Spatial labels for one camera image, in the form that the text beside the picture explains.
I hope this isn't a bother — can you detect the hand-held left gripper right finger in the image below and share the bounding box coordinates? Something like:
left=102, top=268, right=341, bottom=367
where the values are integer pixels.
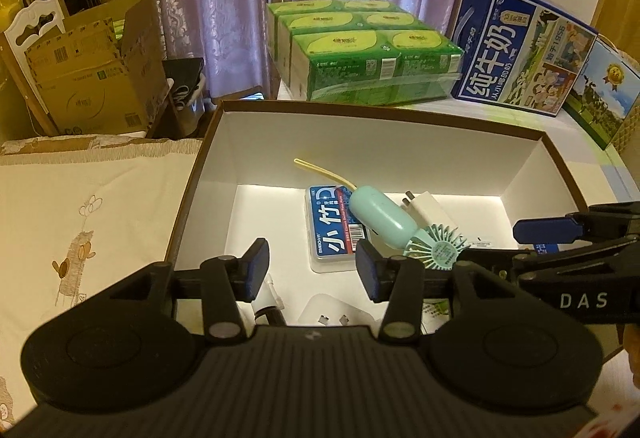
left=355, top=240, right=522, bottom=341

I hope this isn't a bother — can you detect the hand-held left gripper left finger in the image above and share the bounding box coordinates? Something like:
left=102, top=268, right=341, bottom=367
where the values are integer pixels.
left=102, top=238, right=271, bottom=341

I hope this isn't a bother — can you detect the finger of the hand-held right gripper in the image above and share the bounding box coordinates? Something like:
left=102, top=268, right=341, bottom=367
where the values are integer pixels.
left=457, top=235, right=640, bottom=279
left=512, top=201, right=640, bottom=243

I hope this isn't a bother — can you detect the mint handheld fan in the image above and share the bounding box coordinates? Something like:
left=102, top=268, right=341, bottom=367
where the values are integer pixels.
left=293, top=159, right=469, bottom=271

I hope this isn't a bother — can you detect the blue dental floss box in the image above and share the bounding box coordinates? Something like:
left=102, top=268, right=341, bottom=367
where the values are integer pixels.
left=305, top=184, right=373, bottom=273

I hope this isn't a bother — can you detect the green white medicine box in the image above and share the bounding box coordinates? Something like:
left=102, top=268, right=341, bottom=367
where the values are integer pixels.
left=424, top=298, right=453, bottom=319

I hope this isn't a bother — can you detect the white charger plug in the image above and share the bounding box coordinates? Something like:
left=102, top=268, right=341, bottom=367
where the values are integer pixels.
left=400, top=190, right=458, bottom=239

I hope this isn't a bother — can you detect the large white box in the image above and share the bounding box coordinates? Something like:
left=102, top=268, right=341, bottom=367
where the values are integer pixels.
left=167, top=100, right=590, bottom=329

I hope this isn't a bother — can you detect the green white milk carton case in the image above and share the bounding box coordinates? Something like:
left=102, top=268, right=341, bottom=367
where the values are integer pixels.
left=565, top=35, right=640, bottom=151

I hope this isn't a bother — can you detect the cream embroidered bedsheet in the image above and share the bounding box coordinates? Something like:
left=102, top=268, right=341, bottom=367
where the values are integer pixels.
left=0, top=135, right=203, bottom=419

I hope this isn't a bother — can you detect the blue milk carton case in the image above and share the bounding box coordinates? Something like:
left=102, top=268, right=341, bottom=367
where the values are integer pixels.
left=451, top=0, right=599, bottom=117

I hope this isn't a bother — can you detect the black printed bag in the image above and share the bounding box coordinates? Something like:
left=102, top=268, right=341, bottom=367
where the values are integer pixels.
left=162, top=58, right=208, bottom=139

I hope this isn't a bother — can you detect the green tissue box pack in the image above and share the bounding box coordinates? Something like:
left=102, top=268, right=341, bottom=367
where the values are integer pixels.
left=265, top=0, right=465, bottom=106

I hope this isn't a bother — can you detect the open brown cardboard box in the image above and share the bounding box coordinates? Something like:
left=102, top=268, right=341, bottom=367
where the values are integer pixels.
left=25, top=0, right=171, bottom=136

